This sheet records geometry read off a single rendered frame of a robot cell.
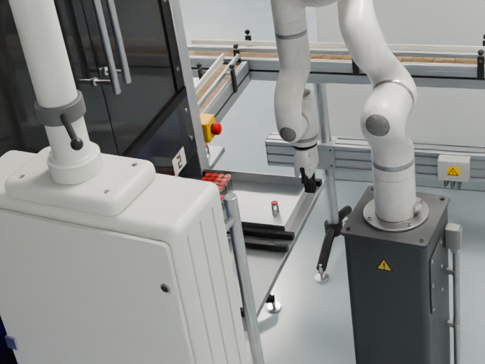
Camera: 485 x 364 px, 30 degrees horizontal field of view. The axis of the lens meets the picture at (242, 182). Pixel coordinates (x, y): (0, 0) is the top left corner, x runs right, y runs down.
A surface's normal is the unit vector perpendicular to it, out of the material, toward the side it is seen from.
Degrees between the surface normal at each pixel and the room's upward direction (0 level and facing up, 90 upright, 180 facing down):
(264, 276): 0
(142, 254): 90
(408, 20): 90
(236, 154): 0
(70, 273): 90
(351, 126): 90
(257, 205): 0
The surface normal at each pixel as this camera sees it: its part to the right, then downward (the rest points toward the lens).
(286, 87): -0.40, -0.25
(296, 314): -0.14, -0.84
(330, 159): -0.34, 0.54
